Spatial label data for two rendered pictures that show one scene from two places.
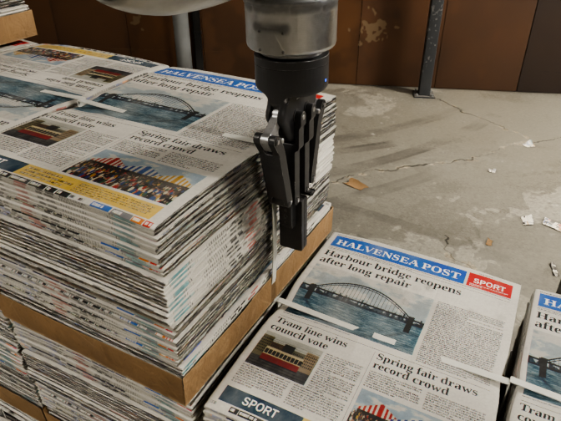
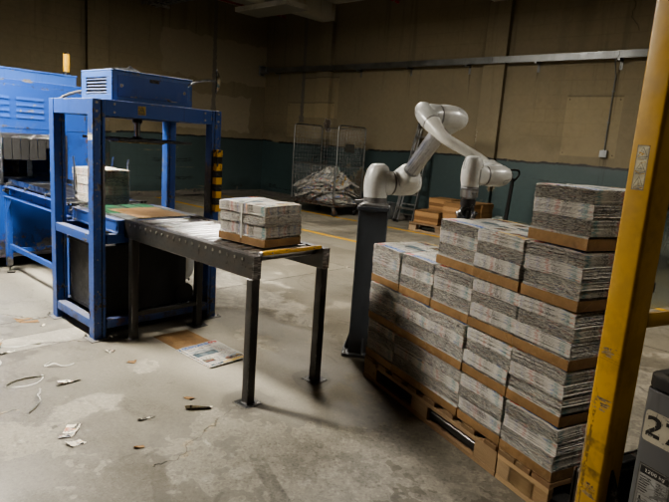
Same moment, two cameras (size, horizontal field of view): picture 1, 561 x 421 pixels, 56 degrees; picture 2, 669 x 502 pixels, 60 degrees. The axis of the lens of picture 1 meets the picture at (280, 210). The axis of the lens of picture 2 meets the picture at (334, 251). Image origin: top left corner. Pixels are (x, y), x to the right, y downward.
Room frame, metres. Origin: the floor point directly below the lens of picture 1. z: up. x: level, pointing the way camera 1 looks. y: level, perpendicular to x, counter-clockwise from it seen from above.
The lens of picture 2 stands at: (3.31, 1.11, 1.39)
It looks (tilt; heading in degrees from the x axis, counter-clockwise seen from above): 11 degrees down; 215
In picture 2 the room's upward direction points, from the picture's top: 4 degrees clockwise
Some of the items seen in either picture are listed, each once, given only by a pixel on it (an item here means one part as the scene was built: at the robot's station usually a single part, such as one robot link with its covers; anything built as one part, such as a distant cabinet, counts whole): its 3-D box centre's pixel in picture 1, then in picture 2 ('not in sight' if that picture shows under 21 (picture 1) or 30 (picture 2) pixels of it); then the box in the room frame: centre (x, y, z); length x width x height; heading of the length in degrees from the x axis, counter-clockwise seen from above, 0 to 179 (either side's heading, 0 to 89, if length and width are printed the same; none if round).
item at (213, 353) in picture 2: not in sight; (213, 353); (0.85, -1.48, 0.01); 0.37 x 0.28 x 0.01; 82
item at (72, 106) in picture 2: not in sight; (137, 112); (0.72, -2.45, 1.50); 0.94 x 0.68 x 0.10; 172
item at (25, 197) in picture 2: not in sight; (71, 198); (0.57, -3.57, 0.75); 1.53 x 0.64 x 0.10; 82
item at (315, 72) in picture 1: (291, 93); (467, 207); (0.54, -0.01, 1.11); 0.08 x 0.07 x 0.09; 152
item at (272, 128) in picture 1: (275, 122); not in sight; (0.50, 0.00, 1.10); 0.05 x 0.02 x 0.05; 152
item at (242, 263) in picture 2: not in sight; (183, 245); (1.11, -1.48, 0.74); 1.34 x 0.05 x 0.12; 82
